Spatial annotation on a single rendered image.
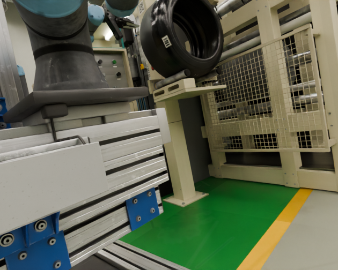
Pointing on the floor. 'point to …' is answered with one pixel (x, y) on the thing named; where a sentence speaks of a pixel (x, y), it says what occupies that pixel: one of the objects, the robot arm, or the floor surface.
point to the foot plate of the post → (186, 200)
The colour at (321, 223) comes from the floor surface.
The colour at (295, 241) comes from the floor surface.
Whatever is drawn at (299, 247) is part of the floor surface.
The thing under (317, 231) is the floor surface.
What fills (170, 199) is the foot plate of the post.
